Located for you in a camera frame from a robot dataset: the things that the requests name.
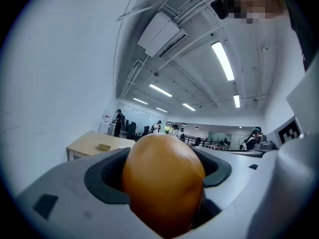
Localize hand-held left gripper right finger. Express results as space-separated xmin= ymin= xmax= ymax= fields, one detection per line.
xmin=191 ymin=145 xmax=280 ymax=239

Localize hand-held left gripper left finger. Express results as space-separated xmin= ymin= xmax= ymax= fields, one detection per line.
xmin=15 ymin=147 xmax=165 ymax=239

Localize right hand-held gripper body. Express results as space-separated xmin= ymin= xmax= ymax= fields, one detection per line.
xmin=249 ymin=56 xmax=319 ymax=239

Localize orange round food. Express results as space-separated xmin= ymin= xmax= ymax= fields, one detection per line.
xmin=120 ymin=133 xmax=207 ymax=239

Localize grey desk equipment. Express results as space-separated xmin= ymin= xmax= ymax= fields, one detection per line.
xmin=253 ymin=140 xmax=279 ymax=152

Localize light wooden table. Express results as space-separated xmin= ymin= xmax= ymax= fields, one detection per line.
xmin=66 ymin=130 xmax=137 ymax=162

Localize white cabinet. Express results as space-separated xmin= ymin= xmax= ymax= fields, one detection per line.
xmin=98 ymin=121 xmax=117 ymax=136

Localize black office chair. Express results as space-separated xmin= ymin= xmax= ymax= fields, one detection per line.
xmin=125 ymin=121 xmax=139 ymax=141
xmin=138 ymin=125 xmax=151 ymax=137

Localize group of ceiling strip lights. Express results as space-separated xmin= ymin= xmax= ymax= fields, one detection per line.
xmin=124 ymin=40 xmax=242 ymax=115

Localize white ceiling air conditioner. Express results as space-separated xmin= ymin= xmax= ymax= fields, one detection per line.
xmin=137 ymin=10 xmax=189 ymax=58

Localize person's black shirt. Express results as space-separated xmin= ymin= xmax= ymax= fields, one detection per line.
xmin=274 ymin=0 xmax=319 ymax=72

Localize person's head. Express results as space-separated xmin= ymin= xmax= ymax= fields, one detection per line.
xmin=225 ymin=0 xmax=290 ymax=25

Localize white ceiling pipes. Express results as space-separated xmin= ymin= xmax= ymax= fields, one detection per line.
xmin=116 ymin=0 xmax=226 ymax=99

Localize black head-mounted camera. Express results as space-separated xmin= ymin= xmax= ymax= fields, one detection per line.
xmin=210 ymin=0 xmax=241 ymax=20

